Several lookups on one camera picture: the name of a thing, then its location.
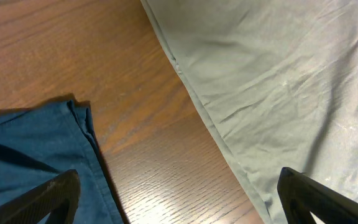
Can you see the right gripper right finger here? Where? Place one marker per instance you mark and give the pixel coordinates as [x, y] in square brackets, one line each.
[303, 199]

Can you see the khaki beige shorts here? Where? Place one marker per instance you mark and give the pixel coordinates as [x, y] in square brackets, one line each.
[276, 84]

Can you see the navy blue shorts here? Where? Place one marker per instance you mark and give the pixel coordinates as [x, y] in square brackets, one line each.
[37, 145]

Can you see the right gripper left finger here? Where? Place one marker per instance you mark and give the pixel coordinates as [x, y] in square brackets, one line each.
[56, 199]

